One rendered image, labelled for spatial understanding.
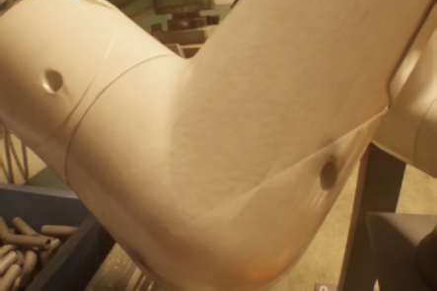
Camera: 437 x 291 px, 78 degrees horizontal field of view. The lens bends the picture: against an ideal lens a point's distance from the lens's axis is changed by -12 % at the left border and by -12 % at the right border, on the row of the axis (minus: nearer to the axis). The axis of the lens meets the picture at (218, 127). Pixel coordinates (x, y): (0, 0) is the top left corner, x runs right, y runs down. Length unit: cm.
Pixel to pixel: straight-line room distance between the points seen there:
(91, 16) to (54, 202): 35
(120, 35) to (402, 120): 37
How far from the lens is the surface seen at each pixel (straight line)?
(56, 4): 19
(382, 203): 105
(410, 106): 44
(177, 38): 42
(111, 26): 17
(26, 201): 53
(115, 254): 31
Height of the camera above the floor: 128
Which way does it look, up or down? 23 degrees down
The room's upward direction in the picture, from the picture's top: 5 degrees counter-clockwise
